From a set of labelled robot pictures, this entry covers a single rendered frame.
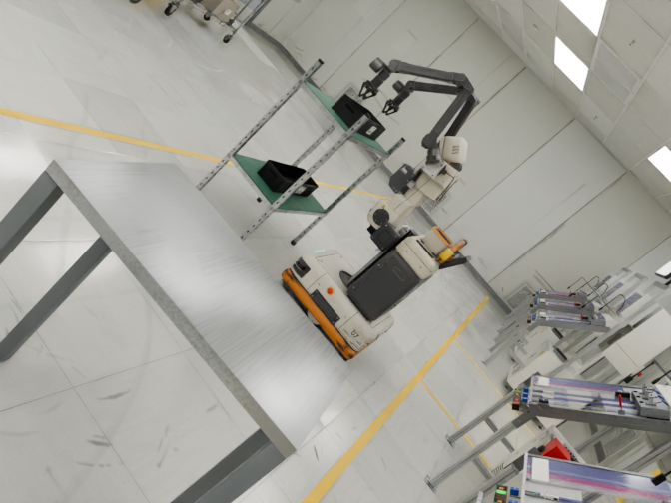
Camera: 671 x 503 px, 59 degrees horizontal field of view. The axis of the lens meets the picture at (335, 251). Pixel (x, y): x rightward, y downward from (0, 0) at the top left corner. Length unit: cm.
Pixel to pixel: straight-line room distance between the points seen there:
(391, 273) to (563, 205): 745
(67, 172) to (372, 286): 250
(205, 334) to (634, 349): 588
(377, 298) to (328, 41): 886
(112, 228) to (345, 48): 1073
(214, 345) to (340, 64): 1074
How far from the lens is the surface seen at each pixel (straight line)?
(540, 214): 1069
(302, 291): 359
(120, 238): 117
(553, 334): 812
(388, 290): 347
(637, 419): 348
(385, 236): 352
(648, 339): 673
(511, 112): 1089
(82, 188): 122
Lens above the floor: 136
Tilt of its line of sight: 16 degrees down
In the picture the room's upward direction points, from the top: 48 degrees clockwise
